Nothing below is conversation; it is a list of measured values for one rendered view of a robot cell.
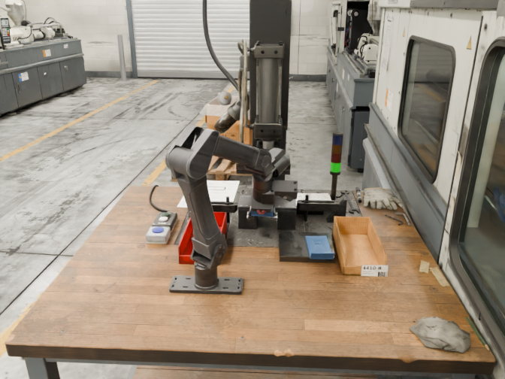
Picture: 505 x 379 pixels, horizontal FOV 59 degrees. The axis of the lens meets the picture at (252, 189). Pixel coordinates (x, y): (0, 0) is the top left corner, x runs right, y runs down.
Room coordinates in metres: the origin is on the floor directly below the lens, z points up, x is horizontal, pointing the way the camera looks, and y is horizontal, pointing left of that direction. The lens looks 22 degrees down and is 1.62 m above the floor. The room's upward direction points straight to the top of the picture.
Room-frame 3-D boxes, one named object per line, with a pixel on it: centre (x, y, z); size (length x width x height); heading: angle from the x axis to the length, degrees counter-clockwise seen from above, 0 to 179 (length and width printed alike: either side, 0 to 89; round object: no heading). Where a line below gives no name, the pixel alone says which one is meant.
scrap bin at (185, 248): (1.29, 0.16, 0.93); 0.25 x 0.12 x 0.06; 177
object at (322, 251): (1.23, -0.21, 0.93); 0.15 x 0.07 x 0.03; 0
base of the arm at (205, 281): (1.05, 0.13, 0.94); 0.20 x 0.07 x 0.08; 87
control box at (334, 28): (6.92, -1.22, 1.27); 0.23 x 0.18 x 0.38; 84
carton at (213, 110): (4.98, 0.21, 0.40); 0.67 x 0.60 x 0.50; 169
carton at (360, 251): (1.23, -0.33, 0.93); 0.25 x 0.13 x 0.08; 177
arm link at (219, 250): (1.06, 0.12, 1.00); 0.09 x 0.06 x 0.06; 47
